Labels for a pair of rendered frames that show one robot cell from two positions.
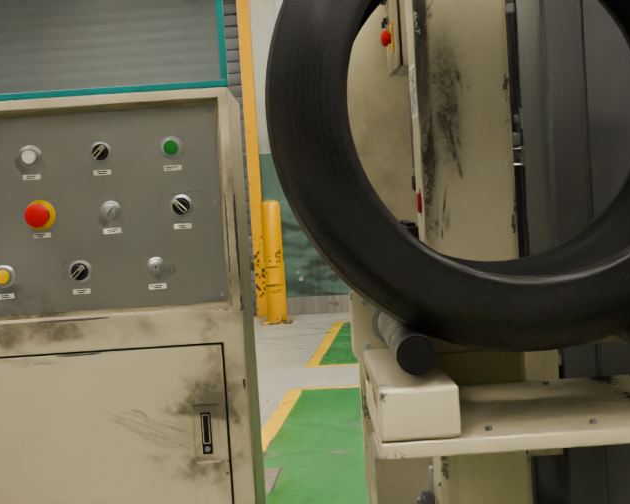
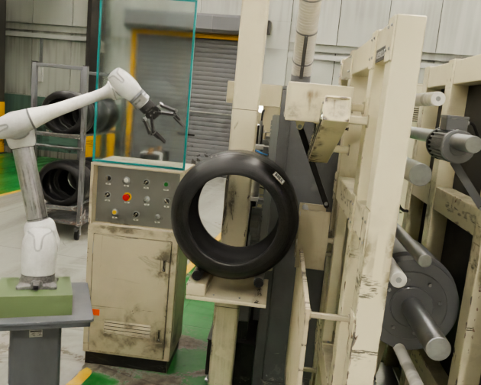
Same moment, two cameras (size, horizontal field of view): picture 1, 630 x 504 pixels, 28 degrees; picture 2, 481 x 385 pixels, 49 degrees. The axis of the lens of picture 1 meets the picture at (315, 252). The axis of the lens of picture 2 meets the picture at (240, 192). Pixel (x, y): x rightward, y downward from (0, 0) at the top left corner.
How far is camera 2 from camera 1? 1.16 m
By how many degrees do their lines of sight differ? 8
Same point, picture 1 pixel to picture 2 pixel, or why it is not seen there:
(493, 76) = (245, 195)
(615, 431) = (241, 302)
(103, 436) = (135, 261)
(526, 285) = (224, 265)
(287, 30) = (177, 193)
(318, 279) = not seen: hidden behind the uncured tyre
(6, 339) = (112, 230)
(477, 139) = (238, 210)
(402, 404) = (192, 286)
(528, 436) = (221, 299)
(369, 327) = not seen: hidden behind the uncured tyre
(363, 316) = not seen: hidden behind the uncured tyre
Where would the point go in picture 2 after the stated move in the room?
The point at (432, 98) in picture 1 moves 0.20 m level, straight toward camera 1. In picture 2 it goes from (227, 198) to (218, 204)
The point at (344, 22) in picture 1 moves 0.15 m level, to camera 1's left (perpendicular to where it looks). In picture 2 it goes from (189, 195) to (156, 192)
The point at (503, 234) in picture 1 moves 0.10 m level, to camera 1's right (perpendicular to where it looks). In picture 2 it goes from (241, 236) to (260, 238)
